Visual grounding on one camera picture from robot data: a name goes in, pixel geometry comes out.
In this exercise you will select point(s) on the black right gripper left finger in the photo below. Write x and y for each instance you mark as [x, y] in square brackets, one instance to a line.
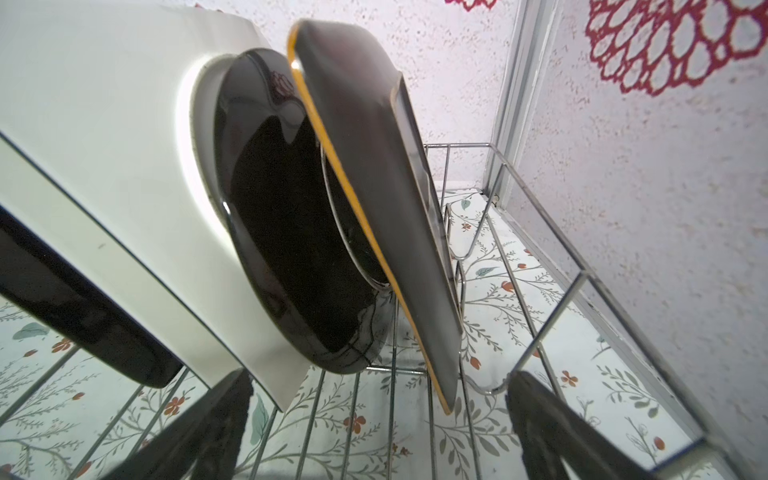
[203, 443]

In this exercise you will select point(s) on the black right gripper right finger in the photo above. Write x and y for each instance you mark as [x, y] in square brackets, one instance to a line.
[554, 439]

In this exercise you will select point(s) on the white square plate black rim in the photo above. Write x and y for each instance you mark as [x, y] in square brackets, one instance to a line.
[107, 155]

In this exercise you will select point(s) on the black round plate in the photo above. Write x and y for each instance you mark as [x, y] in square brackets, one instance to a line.
[294, 231]

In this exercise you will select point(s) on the black plate yellow rim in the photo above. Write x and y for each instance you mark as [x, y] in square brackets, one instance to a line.
[360, 107]

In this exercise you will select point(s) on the chrome wire dish rack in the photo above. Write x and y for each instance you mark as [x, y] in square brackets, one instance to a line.
[70, 416]

